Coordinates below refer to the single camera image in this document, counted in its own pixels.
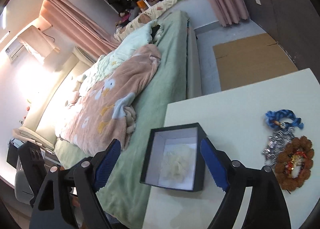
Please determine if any brown wooden bead bracelet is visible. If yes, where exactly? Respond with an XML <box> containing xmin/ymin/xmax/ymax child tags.
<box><xmin>274</xmin><ymin>135</ymin><xmax>315</xmax><ymax>192</ymax></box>

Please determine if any silver chain jewelry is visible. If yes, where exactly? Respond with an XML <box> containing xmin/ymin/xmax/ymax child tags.
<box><xmin>261</xmin><ymin>127</ymin><xmax>295</xmax><ymax>168</ymax></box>

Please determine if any black square jewelry box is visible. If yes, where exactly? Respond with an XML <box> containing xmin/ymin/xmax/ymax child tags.
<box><xmin>140</xmin><ymin>123</ymin><xmax>207</xmax><ymax>192</ymax></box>

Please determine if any blue braided rope bracelet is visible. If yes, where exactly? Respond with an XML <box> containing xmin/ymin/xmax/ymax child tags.
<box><xmin>265</xmin><ymin>109</ymin><xmax>304</xmax><ymax>130</ymax></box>

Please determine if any beige padded headboard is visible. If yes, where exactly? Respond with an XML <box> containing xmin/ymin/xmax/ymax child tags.
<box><xmin>12</xmin><ymin>47</ymin><xmax>94</xmax><ymax>149</ymax></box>

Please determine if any green sheeted bed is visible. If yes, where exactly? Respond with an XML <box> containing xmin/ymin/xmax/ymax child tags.
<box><xmin>15</xmin><ymin>10</ymin><xmax>202</xmax><ymax>229</ymax></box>

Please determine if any pink duck print blanket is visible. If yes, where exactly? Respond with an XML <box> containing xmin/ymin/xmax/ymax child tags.
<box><xmin>56</xmin><ymin>44</ymin><xmax>161</xmax><ymax>156</ymax></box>

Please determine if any white square table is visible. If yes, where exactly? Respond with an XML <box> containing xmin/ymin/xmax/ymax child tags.
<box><xmin>143</xmin><ymin>69</ymin><xmax>319</xmax><ymax>228</ymax></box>

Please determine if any flattened brown cardboard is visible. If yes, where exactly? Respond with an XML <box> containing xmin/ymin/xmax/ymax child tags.
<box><xmin>213</xmin><ymin>33</ymin><xmax>298</xmax><ymax>91</ymax></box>

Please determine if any pink curtain left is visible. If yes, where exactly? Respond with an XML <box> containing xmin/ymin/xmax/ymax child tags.
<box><xmin>40</xmin><ymin>0</ymin><xmax>120</xmax><ymax>59</ymax></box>

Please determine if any floral window seat cushion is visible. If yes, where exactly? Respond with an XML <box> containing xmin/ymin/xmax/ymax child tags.
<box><xmin>113</xmin><ymin>0</ymin><xmax>182</xmax><ymax>42</ymax></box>

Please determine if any pale green floral duvet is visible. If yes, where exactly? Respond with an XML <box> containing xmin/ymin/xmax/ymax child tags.
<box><xmin>73</xmin><ymin>20</ymin><xmax>158</xmax><ymax>96</ymax></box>

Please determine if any dark wood wardrobe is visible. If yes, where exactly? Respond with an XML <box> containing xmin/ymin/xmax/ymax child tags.
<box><xmin>244</xmin><ymin>0</ymin><xmax>319</xmax><ymax>78</ymax></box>

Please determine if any covered wall air conditioner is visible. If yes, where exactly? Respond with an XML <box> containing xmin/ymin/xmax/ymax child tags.
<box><xmin>5</xmin><ymin>25</ymin><xmax>60</xmax><ymax>63</ymax></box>

